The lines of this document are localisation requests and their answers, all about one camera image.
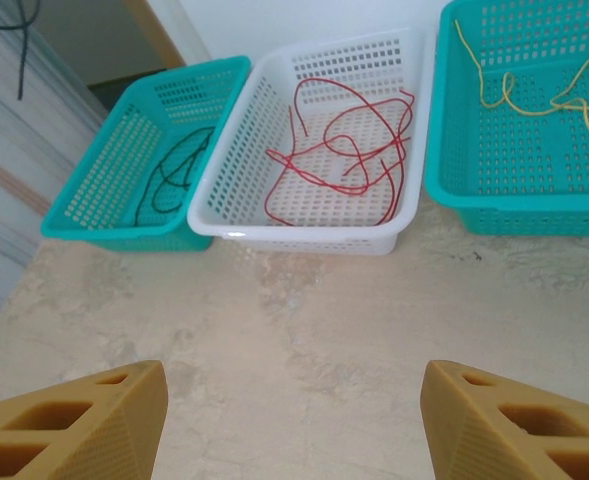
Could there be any red wire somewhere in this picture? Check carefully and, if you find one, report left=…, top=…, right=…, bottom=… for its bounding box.
left=264, top=89, right=416, bottom=227
left=288, top=76, right=410, bottom=166
left=266, top=97, right=416, bottom=197

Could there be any white plastic basket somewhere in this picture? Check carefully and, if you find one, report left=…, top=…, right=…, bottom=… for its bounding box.
left=187, top=25, right=428, bottom=257

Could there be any yellow wire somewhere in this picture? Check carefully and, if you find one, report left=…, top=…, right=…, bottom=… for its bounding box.
left=548, top=40, right=589, bottom=164
left=453, top=18, right=589, bottom=117

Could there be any teal plastic basket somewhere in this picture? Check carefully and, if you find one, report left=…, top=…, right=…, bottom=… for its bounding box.
left=423, top=0, right=589, bottom=238
left=40, top=54, right=253, bottom=254

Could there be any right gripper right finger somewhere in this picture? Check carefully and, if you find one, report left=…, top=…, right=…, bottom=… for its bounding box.
left=419, top=358, right=589, bottom=480

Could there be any black wire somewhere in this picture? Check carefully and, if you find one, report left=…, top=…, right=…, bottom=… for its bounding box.
left=0, top=0, right=43, bottom=101
left=134, top=125, right=218, bottom=227

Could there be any wooden door frame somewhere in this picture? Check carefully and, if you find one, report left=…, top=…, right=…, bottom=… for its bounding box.
left=121, top=0, right=190, bottom=69

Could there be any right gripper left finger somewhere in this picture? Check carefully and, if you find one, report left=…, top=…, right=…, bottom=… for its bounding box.
left=0, top=358, right=169, bottom=480

